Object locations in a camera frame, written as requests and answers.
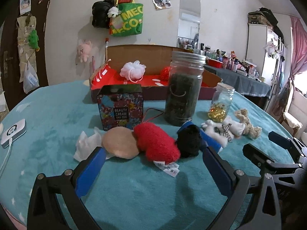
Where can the red bowl on table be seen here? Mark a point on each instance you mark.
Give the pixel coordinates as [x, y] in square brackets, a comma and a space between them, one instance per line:
[215, 63]

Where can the red mesh bath pouf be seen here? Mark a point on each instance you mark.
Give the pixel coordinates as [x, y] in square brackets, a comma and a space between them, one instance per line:
[165, 73]

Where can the wall mirror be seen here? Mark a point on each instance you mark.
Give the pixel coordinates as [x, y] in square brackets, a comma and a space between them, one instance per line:
[189, 24]

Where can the small glass jar gold contents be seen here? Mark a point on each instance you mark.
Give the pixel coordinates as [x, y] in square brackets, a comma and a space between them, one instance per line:
[221, 102]

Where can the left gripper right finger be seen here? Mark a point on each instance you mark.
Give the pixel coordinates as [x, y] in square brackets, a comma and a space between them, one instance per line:
[263, 211]

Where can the black backpack on wall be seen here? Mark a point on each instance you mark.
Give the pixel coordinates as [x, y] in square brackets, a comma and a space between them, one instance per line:
[100, 11]

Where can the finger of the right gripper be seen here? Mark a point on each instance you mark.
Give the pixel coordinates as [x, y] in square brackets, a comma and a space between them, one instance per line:
[264, 162]
[295, 147]

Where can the dark grey clothed side table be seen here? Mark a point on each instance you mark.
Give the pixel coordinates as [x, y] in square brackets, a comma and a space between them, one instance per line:
[242, 84]

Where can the white refrigerator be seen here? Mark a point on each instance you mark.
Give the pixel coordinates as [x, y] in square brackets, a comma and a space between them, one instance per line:
[264, 49]

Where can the white wireless charger pad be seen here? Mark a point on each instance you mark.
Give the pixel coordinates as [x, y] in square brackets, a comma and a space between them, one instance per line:
[13, 133]

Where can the white plush bunny checkered bow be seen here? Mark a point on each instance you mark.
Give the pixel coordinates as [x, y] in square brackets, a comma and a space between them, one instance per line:
[223, 132]

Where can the white tissue cloth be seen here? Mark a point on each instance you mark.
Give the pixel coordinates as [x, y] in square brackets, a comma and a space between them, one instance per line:
[86, 144]

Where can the pink plush bunny toy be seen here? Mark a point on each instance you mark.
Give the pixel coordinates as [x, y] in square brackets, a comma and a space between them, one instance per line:
[84, 49]

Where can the large glass jar dark contents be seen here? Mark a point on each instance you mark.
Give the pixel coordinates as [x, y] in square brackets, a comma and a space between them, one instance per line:
[185, 79]

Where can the dark brown door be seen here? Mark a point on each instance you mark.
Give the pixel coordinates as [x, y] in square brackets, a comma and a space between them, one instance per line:
[23, 17]

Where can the plastic bag on door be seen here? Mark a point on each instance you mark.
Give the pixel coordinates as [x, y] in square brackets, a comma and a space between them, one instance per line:
[30, 79]

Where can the red fuzzy plush toy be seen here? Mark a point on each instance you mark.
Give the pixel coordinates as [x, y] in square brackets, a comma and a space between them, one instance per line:
[155, 143]

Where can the small white plush dog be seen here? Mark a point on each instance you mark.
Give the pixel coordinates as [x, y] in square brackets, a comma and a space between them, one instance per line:
[113, 12]

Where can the pink curtain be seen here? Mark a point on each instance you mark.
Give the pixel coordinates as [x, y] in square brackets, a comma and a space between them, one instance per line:
[298, 60]

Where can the beige round powder puff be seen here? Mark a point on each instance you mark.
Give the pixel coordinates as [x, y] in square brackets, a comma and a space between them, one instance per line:
[120, 142]

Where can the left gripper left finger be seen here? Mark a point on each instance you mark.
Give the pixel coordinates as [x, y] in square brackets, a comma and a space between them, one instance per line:
[44, 211]

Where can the white mesh bath pouf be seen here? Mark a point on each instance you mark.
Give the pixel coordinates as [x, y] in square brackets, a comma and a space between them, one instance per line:
[133, 71]

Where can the green tote bag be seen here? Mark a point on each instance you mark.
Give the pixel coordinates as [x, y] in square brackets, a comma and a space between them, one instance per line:
[130, 21]

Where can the black and blue plush toy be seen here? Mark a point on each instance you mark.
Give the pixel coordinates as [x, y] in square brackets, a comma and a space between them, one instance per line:
[191, 139]

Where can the mop with metal handle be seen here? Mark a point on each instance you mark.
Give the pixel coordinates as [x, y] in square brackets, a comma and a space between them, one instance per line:
[106, 49]

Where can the green plush on door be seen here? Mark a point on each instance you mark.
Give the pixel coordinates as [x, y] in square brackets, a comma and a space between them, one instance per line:
[33, 40]

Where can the cardboard box red lining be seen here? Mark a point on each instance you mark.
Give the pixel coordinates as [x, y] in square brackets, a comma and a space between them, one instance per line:
[155, 57]

